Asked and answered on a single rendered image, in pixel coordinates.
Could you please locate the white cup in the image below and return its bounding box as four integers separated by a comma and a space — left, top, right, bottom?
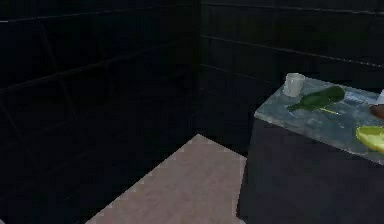
282, 72, 306, 98

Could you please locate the dark counter with marble top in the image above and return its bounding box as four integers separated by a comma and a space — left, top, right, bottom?
235, 75, 384, 224

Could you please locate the green glass bottle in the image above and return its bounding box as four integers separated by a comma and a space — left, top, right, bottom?
287, 85, 346, 113

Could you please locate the yellow thin stick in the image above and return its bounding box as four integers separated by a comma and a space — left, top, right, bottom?
319, 107, 341, 116

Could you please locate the yellow-green round fruit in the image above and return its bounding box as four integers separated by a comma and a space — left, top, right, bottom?
355, 125, 384, 154

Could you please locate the brown round object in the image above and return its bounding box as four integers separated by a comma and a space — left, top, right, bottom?
368, 103, 384, 120

